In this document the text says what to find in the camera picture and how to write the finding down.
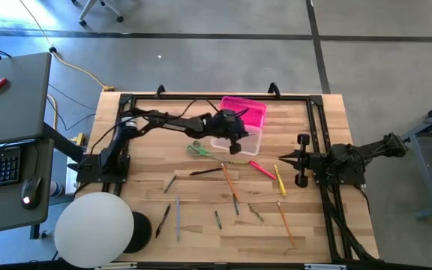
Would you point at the pink plastic box lid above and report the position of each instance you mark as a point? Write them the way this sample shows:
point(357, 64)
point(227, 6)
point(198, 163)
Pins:
point(253, 112)

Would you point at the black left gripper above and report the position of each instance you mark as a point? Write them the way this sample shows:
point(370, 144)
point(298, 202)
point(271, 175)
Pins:
point(225, 127)

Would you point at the office chair base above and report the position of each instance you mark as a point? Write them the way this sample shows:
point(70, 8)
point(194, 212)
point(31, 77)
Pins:
point(88, 11)

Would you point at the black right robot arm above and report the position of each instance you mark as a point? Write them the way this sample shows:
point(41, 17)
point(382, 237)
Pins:
point(369, 148)

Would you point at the pink pen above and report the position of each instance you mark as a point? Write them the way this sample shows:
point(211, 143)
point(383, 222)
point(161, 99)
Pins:
point(261, 169)

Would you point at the black computer mouse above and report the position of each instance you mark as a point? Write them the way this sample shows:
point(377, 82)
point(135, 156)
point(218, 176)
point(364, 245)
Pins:
point(31, 191)

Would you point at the white power strip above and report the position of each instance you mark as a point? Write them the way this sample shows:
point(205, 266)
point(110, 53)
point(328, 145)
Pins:
point(71, 183)

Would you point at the patterned green pencil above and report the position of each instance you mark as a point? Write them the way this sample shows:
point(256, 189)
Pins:
point(255, 212)

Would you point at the dark brown pencil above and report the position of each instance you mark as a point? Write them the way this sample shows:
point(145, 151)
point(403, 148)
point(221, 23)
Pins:
point(205, 171)

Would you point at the yellow pencil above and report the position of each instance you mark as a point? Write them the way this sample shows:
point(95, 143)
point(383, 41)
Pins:
point(280, 180)

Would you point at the silver grey pen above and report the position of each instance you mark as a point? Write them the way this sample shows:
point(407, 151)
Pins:
point(177, 217)

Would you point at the dark crayon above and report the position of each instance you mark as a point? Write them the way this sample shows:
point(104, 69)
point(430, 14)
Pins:
point(170, 184)

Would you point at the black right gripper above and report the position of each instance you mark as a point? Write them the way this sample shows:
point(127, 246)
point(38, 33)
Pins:
point(309, 163)

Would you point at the black pen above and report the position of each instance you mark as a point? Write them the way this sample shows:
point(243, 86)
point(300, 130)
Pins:
point(162, 221)

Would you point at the yellow power plug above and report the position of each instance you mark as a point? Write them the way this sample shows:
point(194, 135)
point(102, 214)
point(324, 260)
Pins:
point(79, 139)

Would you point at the white round globe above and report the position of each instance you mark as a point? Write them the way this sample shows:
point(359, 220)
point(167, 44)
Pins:
point(94, 230)

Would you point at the clear plastic supply box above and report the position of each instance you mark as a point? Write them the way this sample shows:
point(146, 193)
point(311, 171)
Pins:
point(251, 144)

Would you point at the orange pencil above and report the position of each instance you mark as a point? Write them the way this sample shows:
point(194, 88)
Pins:
point(230, 182)
point(285, 223)

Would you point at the black aluminium table frame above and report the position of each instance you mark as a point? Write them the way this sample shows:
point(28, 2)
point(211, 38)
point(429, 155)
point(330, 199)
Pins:
point(219, 97)

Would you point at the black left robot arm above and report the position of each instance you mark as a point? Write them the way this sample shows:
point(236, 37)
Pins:
point(163, 122)

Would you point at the grey desk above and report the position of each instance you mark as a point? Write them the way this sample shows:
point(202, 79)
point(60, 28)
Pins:
point(6, 213)

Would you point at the silver metal bracket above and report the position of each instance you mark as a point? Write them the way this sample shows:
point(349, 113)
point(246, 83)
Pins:
point(324, 267)
point(118, 266)

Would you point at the blue-grey metal cart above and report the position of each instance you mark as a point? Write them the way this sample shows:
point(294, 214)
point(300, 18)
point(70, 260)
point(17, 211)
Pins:
point(428, 176)

